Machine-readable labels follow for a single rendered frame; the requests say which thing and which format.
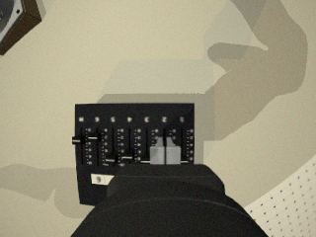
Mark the black lighting desk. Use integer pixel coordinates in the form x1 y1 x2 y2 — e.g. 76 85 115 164
72 103 195 206

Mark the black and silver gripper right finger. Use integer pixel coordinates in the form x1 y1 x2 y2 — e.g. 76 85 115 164
165 137 181 165

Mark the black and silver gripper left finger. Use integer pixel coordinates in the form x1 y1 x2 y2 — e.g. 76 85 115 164
150 137 165 164

